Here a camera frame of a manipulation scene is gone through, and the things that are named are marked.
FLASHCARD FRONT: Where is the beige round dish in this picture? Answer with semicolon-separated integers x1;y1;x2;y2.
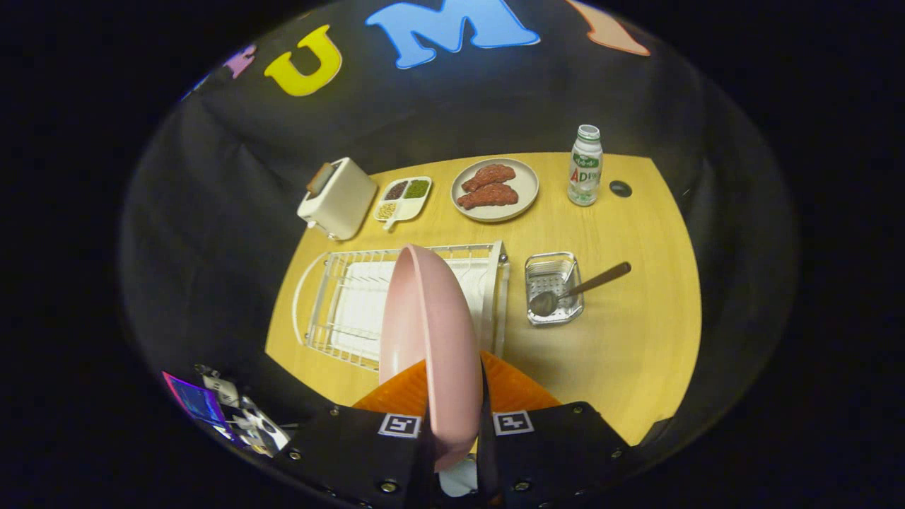
450;158;539;223

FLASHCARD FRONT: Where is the white divided bean tray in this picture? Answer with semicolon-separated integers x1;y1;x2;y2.
373;176;433;232

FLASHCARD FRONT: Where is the black backdrop cloth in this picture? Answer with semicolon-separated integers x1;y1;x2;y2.
117;0;800;481

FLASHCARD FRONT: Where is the wooden handled metal spoon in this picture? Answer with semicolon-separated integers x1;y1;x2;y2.
529;262;632;317

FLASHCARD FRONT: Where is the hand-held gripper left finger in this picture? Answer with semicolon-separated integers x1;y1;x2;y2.
272;359;438;509

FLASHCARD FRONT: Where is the red meat slice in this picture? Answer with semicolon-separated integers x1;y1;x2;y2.
457;183;519;210
462;164;517;193

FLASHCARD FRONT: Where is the white drink bottle green label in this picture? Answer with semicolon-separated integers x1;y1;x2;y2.
567;124;604;207

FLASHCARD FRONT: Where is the brown toast slice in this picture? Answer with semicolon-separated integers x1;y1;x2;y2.
306;163;337;196

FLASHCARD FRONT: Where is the white toaster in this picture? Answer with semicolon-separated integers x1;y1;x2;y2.
297;157;379;241

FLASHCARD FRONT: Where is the purple flat object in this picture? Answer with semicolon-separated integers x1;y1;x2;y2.
163;372;230;429

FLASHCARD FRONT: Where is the pink plate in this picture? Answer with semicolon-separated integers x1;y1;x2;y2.
378;244;485;473

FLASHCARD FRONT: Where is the white wire dish rack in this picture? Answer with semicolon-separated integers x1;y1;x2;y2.
292;241;510;373

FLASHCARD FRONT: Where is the black and white device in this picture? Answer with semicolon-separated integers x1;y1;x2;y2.
197;363;291;457

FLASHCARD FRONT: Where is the small metal mesh basket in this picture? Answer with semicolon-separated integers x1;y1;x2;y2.
525;252;585;327

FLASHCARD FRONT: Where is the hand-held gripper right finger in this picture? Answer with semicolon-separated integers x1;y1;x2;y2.
477;351;634;509

